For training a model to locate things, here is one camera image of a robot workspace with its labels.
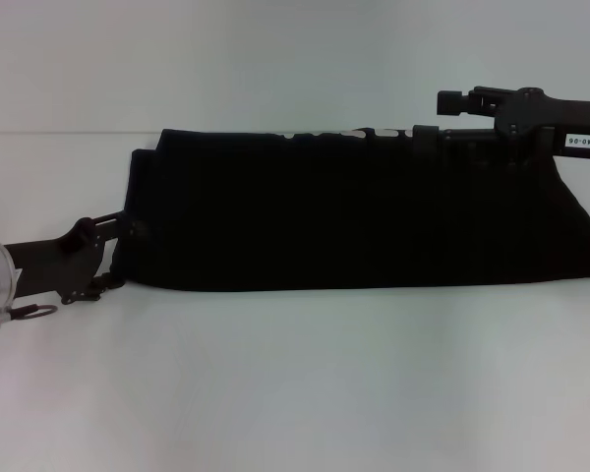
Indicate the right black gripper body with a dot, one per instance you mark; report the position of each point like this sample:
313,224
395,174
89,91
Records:
560,123

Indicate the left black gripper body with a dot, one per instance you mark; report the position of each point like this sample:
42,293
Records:
54,268

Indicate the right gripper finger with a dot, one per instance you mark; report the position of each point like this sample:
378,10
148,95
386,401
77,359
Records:
452,142
462,103

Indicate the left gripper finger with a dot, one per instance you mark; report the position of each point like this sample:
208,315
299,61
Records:
103,287
123,227

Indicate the black t-shirt with white print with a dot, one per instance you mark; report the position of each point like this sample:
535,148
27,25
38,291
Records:
324,216

